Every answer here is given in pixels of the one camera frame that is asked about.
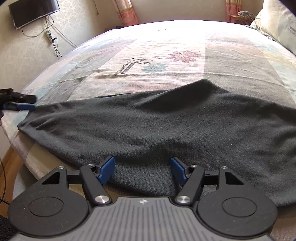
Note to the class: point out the black wall television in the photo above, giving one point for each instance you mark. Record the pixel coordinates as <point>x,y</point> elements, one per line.
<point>34,12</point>

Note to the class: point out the bed with patchwork sheet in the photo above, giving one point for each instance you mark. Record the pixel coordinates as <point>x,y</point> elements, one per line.
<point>173,46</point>

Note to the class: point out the dark grey pants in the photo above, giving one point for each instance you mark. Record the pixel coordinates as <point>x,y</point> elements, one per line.
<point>150,134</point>

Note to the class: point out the wall power strip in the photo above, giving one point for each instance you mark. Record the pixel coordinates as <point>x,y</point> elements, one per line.
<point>49,36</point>

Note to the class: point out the beige printed pillow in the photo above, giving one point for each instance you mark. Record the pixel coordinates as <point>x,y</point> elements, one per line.
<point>279,25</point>

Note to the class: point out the wooden nightstand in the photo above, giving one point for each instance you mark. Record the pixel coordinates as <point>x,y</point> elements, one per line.
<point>238,19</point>

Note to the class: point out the pink striped curtain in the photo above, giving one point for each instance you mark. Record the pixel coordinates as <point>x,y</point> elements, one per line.
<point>233,10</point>
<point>126,14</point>

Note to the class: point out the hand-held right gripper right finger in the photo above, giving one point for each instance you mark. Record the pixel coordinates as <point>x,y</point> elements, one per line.
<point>178,170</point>

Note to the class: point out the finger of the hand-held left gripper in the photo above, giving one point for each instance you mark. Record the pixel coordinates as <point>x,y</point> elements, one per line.
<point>25,107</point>
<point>25,99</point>

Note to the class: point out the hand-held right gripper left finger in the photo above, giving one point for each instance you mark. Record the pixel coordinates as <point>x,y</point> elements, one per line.
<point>106,170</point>

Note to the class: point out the grey bundle on nightstand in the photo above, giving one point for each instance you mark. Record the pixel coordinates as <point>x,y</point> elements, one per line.
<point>246,14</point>

